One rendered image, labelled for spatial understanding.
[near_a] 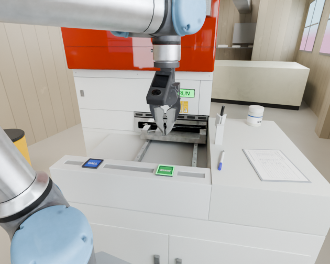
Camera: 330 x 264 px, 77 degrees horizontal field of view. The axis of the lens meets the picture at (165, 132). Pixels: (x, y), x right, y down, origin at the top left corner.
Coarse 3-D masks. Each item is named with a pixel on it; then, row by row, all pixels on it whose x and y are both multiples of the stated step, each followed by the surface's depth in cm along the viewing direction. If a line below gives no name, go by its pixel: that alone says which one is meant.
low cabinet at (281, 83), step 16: (224, 64) 511; (240, 64) 511; (256, 64) 511; (272, 64) 511; (288, 64) 511; (224, 80) 493; (240, 80) 480; (256, 80) 467; (272, 80) 455; (288, 80) 444; (304, 80) 433; (224, 96) 507; (240, 96) 493; (256, 96) 480; (272, 96) 467; (288, 96) 455
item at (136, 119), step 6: (138, 120) 126; (144, 120) 125; (150, 120) 125; (180, 120) 121; (186, 120) 121; (192, 120) 120; (198, 120) 120; (204, 120) 120; (138, 126) 128; (186, 132) 123; (192, 132) 123; (198, 132) 122
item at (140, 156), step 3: (147, 141) 115; (150, 141) 120; (144, 144) 113; (147, 144) 113; (144, 147) 109; (147, 147) 113; (141, 150) 106; (144, 150) 107; (138, 153) 103; (141, 153) 103; (144, 153) 107; (138, 156) 100; (141, 156) 103; (135, 159) 98; (138, 159) 98; (141, 159) 103
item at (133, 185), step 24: (72, 168) 71; (120, 168) 72; (144, 168) 72; (192, 168) 71; (72, 192) 74; (96, 192) 72; (120, 192) 70; (144, 192) 68; (168, 192) 66; (192, 192) 65; (192, 216) 68
